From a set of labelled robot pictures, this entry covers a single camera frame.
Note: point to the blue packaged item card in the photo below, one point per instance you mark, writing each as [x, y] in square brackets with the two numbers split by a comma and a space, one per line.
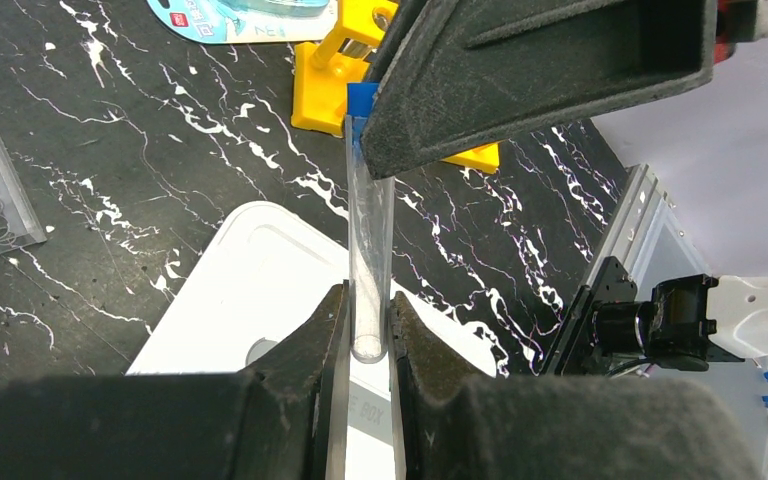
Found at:
[213, 22]

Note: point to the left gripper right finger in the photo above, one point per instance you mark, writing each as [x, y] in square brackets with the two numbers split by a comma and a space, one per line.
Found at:
[453, 421]

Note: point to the yellow test tube rack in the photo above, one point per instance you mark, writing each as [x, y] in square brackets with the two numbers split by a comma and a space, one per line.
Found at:
[340, 74]

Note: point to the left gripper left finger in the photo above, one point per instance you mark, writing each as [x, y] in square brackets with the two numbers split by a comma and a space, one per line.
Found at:
[284, 416]

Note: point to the white plastic box lid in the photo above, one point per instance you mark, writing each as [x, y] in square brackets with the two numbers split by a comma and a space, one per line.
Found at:
[262, 275]

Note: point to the clear test tube blue cap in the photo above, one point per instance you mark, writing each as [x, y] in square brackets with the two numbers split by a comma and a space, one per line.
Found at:
[370, 234]

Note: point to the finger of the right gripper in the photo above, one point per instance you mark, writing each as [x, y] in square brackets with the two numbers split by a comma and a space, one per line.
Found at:
[455, 75]

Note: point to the aluminium frame rail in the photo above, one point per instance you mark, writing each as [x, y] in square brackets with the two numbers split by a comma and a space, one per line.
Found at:
[647, 238]

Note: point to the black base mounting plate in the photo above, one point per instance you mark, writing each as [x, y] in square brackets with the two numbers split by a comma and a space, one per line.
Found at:
[598, 329]

